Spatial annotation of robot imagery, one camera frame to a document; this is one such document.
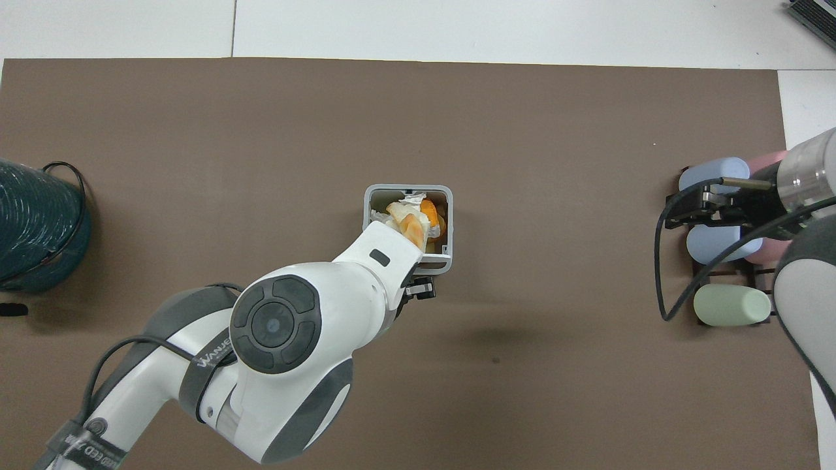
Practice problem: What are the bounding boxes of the white crumpled tissue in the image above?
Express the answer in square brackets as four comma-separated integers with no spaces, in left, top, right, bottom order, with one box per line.
[370,191,433,230]

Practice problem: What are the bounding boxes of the thin black cable loop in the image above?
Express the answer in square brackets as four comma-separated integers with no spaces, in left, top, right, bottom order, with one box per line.
[26,161,89,278]

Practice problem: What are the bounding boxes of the blue foam cylinder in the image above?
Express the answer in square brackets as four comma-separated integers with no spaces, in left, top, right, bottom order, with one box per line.
[678,157,751,195]
[685,224,764,266]

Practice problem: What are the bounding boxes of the teal ribbed hose coil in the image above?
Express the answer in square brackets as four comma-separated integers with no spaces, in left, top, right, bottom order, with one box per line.
[0,158,93,294]

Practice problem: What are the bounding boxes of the orange peel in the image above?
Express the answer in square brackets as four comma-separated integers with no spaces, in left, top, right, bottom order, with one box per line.
[385,198,448,253]

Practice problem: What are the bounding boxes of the pink foam cylinder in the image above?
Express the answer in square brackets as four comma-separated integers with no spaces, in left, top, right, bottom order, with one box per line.
[745,236,795,266]
[747,149,789,178]

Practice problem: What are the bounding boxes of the black rack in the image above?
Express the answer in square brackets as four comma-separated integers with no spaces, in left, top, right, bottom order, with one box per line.
[665,184,779,325]

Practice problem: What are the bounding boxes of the green foam cylinder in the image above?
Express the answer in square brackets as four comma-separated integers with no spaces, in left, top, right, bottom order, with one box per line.
[693,283,773,328]

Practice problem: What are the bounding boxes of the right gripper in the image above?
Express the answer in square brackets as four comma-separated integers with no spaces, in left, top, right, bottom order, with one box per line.
[730,162,792,230]

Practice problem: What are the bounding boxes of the grey square trash can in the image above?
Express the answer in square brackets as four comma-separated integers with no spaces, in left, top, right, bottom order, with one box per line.
[362,184,454,274]

